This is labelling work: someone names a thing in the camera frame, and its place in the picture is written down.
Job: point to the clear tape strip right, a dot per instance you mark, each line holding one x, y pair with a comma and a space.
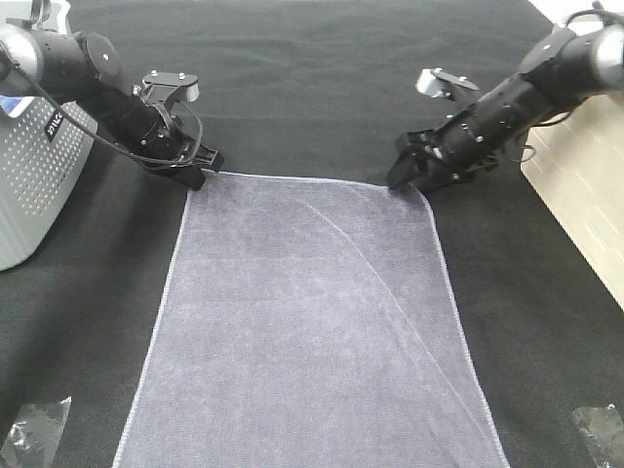
601, 429

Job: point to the clear tape strip left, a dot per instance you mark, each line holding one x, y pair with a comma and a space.
34, 437

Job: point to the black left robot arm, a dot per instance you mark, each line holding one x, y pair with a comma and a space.
84, 68

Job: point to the blue cloth in basket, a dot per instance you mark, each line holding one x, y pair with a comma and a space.
13, 107

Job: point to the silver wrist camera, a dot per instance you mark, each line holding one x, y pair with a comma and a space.
437, 83
167, 88

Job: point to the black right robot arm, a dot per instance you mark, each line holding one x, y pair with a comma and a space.
555, 77

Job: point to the grey perforated laundry basket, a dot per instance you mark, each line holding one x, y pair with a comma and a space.
42, 155

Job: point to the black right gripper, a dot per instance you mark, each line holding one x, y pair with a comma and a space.
450, 154

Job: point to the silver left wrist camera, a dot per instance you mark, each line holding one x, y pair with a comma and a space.
167, 88

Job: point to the white storage box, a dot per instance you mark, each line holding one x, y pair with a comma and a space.
578, 173

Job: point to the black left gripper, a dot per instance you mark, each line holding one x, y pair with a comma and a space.
160, 144

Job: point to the grey-blue towel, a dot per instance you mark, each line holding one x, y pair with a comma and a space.
308, 322

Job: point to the clear tape strip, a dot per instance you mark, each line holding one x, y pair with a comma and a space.
34, 437
601, 429

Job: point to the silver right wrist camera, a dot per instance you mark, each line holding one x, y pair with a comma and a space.
437, 83

